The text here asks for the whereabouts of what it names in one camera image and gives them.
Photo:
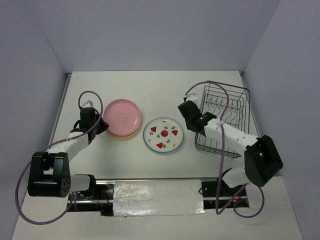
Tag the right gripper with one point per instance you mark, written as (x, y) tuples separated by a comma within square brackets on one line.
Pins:
[(187, 123)]

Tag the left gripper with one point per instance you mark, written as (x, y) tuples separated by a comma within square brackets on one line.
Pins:
[(104, 126)]

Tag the pink plate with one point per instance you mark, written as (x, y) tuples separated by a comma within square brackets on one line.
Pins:
[(123, 117)]

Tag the white strawberry plate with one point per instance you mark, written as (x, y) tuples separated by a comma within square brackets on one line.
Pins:
[(163, 135)]

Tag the wire dish rack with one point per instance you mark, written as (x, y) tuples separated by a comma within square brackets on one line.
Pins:
[(237, 115)]

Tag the yellow plate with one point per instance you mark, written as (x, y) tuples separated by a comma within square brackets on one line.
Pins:
[(122, 136)]

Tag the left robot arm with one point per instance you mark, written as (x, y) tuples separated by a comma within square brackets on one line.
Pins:
[(50, 174)]

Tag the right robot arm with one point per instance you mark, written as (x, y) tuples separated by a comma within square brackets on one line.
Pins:
[(260, 160)]

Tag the silver taped panel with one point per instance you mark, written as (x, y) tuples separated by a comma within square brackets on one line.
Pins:
[(157, 198)]

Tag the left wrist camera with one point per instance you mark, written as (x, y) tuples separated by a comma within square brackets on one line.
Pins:
[(88, 104)]

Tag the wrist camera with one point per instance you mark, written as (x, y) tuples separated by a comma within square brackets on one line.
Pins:
[(88, 104), (191, 97)]

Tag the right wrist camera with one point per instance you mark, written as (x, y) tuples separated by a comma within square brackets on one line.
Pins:
[(191, 97)]

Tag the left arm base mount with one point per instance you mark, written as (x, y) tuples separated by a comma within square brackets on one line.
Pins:
[(88, 194)]

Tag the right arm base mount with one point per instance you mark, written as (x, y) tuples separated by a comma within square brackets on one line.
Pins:
[(208, 190)]

